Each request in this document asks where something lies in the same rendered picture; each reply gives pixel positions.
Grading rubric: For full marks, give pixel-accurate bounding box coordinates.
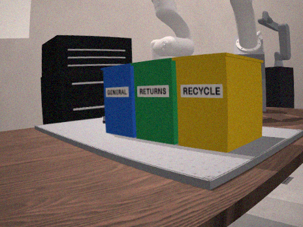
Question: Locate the blue open bin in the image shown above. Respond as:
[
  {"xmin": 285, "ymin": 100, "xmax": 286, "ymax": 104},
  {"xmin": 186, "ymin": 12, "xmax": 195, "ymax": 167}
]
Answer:
[{"xmin": 101, "ymin": 63, "xmax": 136, "ymax": 138}]

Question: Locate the yellow recycle bin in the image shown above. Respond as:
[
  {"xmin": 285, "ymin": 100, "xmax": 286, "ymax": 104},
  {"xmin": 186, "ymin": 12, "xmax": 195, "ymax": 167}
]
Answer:
[{"xmin": 172, "ymin": 53, "xmax": 263, "ymax": 153}]

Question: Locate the green bin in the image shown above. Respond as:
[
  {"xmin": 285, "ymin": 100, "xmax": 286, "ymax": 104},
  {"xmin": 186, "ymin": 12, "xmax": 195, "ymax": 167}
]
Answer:
[{"xmin": 131, "ymin": 58, "xmax": 178, "ymax": 145}]

